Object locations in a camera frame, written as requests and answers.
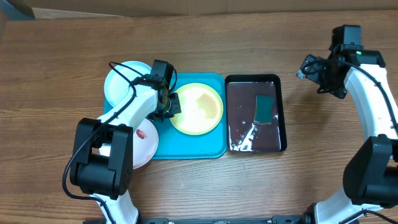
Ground pink plate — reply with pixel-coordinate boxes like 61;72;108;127
99;118;159;170

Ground green scouring sponge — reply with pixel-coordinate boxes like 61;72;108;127
254;95;274;124

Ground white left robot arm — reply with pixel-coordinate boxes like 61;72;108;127
62;60;181;223

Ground teal plastic tray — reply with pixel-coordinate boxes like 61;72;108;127
102;72;228;161

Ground cardboard backdrop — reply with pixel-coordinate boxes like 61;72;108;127
0;0;398;21

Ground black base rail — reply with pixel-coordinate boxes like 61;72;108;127
83;215;360;224

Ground black water tray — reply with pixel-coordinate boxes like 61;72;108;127
225;74;287;153

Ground yellow plate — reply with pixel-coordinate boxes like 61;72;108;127
170;83;224;136

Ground light blue plate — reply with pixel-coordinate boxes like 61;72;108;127
104;61;152;107

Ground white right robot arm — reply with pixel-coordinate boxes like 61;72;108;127
297;25;397;223

